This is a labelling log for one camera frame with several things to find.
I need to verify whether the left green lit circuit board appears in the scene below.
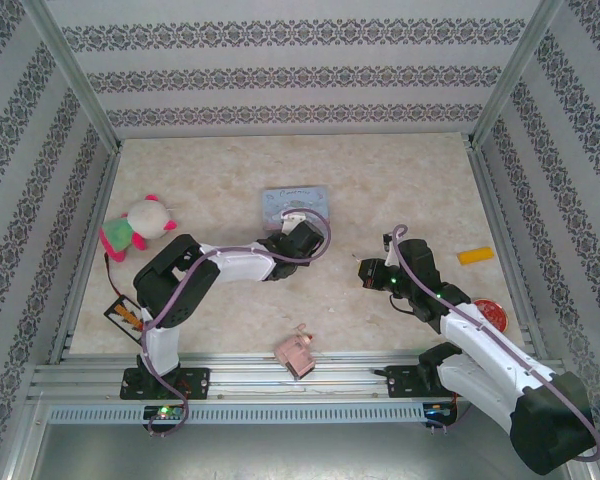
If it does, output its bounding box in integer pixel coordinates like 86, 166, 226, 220
144, 405, 186, 421

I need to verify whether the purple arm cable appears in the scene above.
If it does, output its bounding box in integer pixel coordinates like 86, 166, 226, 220
383, 223, 600, 462
142, 208, 333, 439

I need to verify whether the thin red wire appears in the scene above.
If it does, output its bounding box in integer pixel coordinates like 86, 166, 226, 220
102, 252, 125, 297

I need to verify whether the blue cartoon tin box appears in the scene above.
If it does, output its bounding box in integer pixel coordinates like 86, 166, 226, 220
259, 185, 331, 232

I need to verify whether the black card with orange print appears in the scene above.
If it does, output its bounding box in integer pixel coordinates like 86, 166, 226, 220
103, 294, 146, 344

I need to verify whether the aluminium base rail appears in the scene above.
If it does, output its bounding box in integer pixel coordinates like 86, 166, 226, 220
27, 352, 571, 401

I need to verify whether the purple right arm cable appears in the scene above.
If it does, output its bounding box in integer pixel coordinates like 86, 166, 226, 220
383, 223, 600, 462

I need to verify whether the yellow rectangular block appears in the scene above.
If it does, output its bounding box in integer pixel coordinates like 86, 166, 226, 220
456, 246, 495, 265

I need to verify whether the grey slotted cable duct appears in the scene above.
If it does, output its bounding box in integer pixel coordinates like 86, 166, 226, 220
47, 403, 426, 425

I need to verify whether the aluminium side rail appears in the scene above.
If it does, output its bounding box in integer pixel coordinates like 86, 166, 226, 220
469, 147, 554, 361
47, 149, 124, 364

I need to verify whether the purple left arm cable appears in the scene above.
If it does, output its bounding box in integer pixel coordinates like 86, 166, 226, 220
142, 208, 333, 439

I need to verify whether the pink toy pencil sharpener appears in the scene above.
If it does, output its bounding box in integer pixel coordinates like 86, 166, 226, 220
273, 323, 317, 381

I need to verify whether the white pink green plush toy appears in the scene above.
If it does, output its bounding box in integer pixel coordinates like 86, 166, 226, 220
98, 194, 180, 265

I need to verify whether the aluminium frame post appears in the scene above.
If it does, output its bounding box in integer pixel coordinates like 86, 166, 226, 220
469, 0, 566, 149
19, 0, 124, 151

